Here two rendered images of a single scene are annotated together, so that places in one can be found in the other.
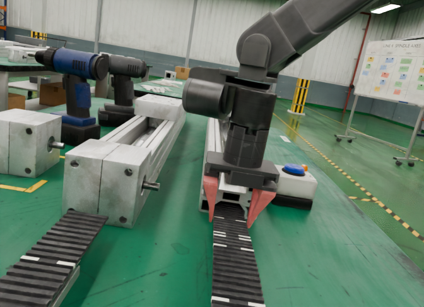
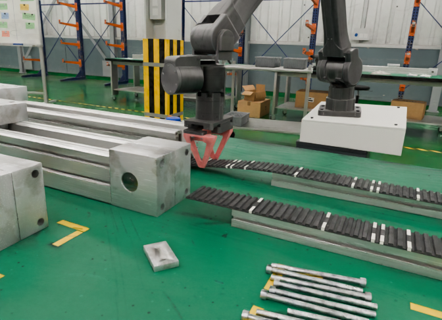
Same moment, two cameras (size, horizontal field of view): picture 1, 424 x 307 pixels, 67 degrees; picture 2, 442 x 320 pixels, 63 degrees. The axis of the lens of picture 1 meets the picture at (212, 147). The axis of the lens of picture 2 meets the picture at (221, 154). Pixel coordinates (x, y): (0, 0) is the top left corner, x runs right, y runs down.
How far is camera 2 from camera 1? 0.60 m
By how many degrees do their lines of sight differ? 60
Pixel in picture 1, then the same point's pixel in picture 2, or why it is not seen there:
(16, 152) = (25, 207)
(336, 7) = (250, 10)
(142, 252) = not seen: hidden behind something
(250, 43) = (225, 36)
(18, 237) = (181, 234)
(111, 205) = (181, 184)
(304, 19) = (241, 18)
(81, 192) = (166, 186)
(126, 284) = not seen: hidden behind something
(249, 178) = (225, 124)
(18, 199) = (102, 234)
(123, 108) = not seen: outside the picture
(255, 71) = (226, 54)
